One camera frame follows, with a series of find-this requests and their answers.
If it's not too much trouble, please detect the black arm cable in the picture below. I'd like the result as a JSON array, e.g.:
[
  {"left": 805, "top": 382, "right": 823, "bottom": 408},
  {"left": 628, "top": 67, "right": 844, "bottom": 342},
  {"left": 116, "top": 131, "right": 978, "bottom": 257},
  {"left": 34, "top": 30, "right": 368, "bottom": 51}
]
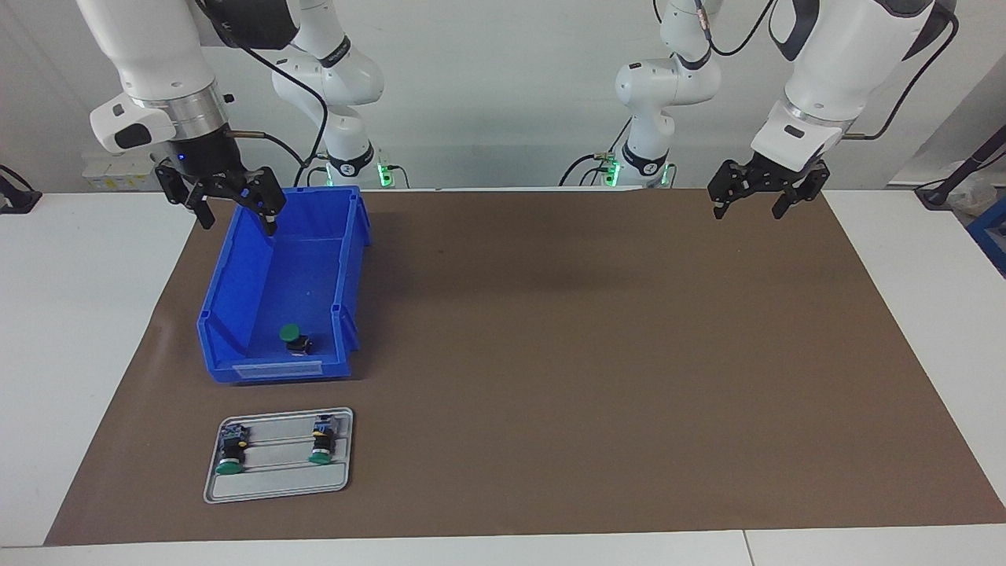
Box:
[
  {"left": 228, "top": 35, "right": 331, "bottom": 170},
  {"left": 654, "top": 0, "right": 961, "bottom": 141}
]

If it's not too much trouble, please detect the white power strip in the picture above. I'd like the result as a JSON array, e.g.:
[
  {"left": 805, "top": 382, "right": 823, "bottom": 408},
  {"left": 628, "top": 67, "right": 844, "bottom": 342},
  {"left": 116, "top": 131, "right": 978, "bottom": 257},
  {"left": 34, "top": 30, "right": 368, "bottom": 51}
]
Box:
[{"left": 83, "top": 153, "right": 166, "bottom": 191}]

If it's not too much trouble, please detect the brown table mat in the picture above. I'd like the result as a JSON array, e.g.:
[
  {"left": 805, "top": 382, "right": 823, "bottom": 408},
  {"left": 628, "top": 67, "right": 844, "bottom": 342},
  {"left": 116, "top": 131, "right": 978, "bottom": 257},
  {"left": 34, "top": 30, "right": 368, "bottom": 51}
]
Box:
[{"left": 45, "top": 186, "right": 1006, "bottom": 547}]

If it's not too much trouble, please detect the black stand with cable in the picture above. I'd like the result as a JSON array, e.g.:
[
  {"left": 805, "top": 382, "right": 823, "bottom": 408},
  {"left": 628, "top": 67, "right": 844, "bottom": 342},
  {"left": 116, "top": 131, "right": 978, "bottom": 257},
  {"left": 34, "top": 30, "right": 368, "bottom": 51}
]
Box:
[{"left": 916, "top": 126, "right": 1006, "bottom": 209}]

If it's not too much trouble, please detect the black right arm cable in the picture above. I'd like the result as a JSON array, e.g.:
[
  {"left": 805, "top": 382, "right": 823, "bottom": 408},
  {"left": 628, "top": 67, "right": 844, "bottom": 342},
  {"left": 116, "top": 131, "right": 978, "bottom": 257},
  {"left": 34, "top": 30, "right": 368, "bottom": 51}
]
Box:
[{"left": 228, "top": 35, "right": 331, "bottom": 170}]

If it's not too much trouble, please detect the blue frame object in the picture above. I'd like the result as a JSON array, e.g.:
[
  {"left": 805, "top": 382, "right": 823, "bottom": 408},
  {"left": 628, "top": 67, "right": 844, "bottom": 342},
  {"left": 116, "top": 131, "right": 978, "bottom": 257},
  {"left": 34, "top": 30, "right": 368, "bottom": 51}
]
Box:
[{"left": 967, "top": 197, "right": 1006, "bottom": 277}]

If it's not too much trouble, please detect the black clamp object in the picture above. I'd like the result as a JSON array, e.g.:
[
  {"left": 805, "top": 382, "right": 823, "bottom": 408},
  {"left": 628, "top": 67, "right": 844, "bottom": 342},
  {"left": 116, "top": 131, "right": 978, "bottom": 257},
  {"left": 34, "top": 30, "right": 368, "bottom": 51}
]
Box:
[{"left": 0, "top": 164, "right": 42, "bottom": 215}]

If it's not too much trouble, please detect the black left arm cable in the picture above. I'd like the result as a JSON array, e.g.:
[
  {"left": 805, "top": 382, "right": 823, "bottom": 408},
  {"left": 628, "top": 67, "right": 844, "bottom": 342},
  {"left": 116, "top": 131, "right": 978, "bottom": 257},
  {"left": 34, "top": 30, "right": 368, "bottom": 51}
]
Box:
[{"left": 654, "top": 0, "right": 961, "bottom": 141}]

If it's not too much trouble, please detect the silver metal tray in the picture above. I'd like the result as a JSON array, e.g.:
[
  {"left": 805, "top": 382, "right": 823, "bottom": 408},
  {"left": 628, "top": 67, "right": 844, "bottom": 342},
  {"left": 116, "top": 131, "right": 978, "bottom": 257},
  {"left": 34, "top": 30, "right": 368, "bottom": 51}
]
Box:
[{"left": 204, "top": 407, "right": 354, "bottom": 505}]

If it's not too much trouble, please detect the black base cable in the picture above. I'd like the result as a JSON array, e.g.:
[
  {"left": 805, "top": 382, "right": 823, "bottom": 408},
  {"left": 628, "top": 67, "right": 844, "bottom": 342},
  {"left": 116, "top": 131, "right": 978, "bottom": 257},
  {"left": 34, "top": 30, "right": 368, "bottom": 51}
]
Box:
[
  {"left": 295, "top": 152, "right": 331, "bottom": 187},
  {"left": 560, "top": 152, "right": 622, "bottom": 187}
]

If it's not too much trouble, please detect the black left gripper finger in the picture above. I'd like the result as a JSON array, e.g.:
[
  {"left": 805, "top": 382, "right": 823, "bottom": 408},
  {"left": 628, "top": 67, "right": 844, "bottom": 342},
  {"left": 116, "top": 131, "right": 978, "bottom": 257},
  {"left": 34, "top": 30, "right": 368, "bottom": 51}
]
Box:
[
  {"left": 707, "top": 160, "right": 755, "bottom": 220},
  {"left": 771, "top": 161, "right": 831, "bottom": 220}
]

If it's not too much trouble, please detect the blue plastic storage bin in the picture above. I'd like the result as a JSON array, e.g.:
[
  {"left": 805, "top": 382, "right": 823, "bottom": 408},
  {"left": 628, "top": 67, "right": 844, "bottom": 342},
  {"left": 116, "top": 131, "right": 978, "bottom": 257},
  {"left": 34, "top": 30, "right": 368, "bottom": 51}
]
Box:
[{"left": 196, "top": 186, "right": 372, "bottom": 386}]

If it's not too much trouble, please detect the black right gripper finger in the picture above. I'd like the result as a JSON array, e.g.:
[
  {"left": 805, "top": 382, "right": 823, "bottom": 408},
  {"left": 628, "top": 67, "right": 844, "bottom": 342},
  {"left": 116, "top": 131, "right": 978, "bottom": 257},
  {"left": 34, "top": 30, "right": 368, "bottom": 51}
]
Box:
[
  {"left": 154, "top": 160, "right": 215, "bottom": 230},
  {"left": 236, "top": 167, "right": 286, "bottom": 237}
]

